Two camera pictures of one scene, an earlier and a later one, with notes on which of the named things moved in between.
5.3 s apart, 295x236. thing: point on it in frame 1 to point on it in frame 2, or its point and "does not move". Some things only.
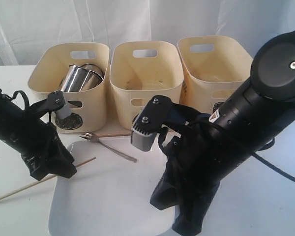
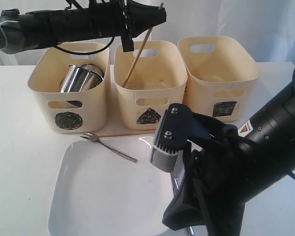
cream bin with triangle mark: (139, 71) does not move
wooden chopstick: (38, 181) to (138, 55)
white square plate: (110, 195) does not move
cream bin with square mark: (214, 67) does not move
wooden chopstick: (114, 134) does not move
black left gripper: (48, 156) to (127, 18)
